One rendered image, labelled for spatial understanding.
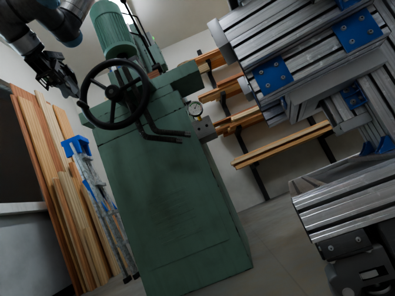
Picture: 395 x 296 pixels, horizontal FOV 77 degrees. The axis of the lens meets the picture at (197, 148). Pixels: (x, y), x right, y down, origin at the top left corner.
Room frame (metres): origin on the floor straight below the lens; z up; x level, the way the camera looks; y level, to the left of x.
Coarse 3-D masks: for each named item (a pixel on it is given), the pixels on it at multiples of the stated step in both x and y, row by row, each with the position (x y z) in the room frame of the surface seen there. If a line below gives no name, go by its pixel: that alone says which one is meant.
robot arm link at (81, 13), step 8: (64, 0) 0.65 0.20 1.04; (72, 0) 0.65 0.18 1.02; (80, 0) 0.66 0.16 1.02; (88, 0) 0.67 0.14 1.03; (64, 8) 0.65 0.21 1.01; (72, 8) 0.65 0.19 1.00; (80, 8) 0.66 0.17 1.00; (88, 8) 0.69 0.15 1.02; (64, 16) 0.63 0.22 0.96; (72, 16) 0.66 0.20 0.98; (80, 16) 0.68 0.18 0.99; (64, 24) 0.64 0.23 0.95; (72, 24) 0.67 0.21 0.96; (80, 24) 0.69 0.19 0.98; (56, 32) 0.65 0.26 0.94; (64, 32) 0.66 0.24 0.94; (72, 32) 0.68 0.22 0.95; (80, 32) 0.72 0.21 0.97; (64, 40) 0.69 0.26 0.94; (72, 40) 0.70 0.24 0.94; (80, 40) 0.72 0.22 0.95
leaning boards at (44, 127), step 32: (32, 96) 2.44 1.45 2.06; (32, 128) 2.18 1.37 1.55; (64, 128) 2.76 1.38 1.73; (32, 160) 2.09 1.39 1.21; (64, 160) 2.53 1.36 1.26; (64, 192) 2.14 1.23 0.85; (64, 224) 2.15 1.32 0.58; (96, 224) 2.38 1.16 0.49; (64, 256) 2.08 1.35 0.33; (96, 256) 2.15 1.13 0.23
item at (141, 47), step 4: (132, 24) 1.39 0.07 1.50; (132, 28) 1.39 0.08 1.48; (136, 32) 1.39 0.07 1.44; (136, 36) 1.39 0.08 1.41; (136, 40) 1.39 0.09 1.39; (140, 40) 1.39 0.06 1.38; (140, 44) 1.39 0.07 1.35; (140, 48) 1.39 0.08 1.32; (144, 48) 1.39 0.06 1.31; (140, 52) 1.39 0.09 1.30; (144, 52) 1.39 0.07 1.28; (144, 56) 1.39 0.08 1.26; (144, 60) 1.39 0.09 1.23; (148, 60) 1.39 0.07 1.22; (148, 64) 1.39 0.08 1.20; (148, 68) 1.39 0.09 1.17
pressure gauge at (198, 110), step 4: (192, 104) 0.97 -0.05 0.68; (196, 104) 0.97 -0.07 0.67; (200, 104) 0.97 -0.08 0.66; (188, 108) 0.97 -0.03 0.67; (192, 108) 0.97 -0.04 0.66; (196, 108) 0.97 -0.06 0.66; (200, 108) 0.97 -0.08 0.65; (192, 112) 0.97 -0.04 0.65; (196, 112) 0.97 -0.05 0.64; (200, 112) 0.97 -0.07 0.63; (196, 116) 0.99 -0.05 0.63; (200, 116) 1.00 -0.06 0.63; (200, 120) 1.00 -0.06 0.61
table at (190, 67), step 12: (192, 60) 1.03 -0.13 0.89; (168, 72) 1.04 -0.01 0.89; (180, 72) 1.04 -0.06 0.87; (192, 72) 1.03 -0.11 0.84; (156, 84) 1.05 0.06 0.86; (168, 84) 1.04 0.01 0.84; (180, 84) 1.09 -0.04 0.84; (192, 84) 1.14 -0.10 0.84; (132, 96) 1.02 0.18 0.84; (96, 108) 1.07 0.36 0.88; (108, 108) 1.07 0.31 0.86; (84, 120) 1.08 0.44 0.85
